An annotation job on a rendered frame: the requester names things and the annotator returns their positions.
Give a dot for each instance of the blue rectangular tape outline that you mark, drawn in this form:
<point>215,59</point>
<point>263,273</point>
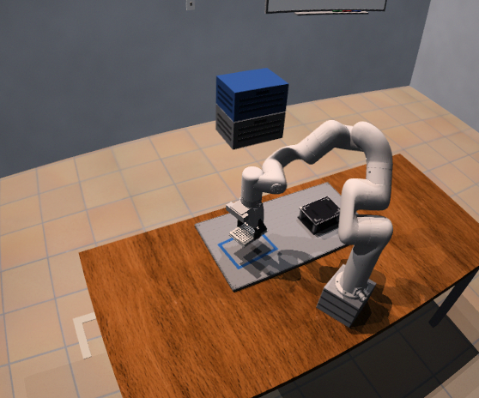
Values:
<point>253,260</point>

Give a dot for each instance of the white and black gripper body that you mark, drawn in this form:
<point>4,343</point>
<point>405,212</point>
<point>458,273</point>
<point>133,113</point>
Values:
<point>254,216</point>

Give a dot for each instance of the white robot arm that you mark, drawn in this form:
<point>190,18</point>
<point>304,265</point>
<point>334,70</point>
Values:
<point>372,193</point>

